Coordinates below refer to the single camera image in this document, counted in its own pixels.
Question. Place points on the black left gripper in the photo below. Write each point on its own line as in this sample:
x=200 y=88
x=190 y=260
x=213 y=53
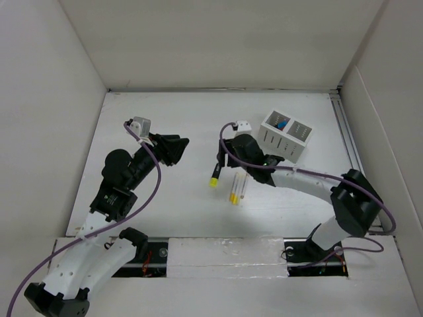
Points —
x=168 y=148

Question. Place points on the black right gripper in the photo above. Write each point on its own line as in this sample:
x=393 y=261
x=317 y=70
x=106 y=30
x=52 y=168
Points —
x=228 y=142

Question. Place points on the blue cap black highlighter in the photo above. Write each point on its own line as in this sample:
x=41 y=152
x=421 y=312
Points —
x=284 y=125

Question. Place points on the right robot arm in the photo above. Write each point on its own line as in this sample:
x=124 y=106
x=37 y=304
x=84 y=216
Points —
x=354 y=201

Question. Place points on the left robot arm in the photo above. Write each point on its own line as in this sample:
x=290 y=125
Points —
x=87 y=264

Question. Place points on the pink cap white pen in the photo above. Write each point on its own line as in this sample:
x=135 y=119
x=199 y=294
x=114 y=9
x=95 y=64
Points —
x=244 y=186

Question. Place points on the white pen holder box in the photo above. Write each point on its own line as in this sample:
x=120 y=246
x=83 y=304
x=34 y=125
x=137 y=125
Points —
x=289 y=143

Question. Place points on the yellow cap black highlighter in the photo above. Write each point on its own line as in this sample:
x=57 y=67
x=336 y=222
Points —
x=215 y=175

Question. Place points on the yellow cap white pen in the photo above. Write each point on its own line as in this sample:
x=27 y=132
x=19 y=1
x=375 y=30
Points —
x=234 y=187
x=238 y=192

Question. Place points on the white foam block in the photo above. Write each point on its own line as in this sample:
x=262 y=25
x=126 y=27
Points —
x=226 y=258

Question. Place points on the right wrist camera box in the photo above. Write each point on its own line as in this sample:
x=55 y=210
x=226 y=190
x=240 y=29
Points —
x=242 y=127

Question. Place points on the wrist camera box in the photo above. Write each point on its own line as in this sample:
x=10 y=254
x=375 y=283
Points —
x=242 y=127
x=139 y=126

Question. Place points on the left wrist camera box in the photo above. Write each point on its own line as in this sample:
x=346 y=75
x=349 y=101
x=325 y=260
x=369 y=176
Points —
x=139 y=126

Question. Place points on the aluminium rail right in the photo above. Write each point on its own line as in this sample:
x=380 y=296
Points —
x=345 y=131

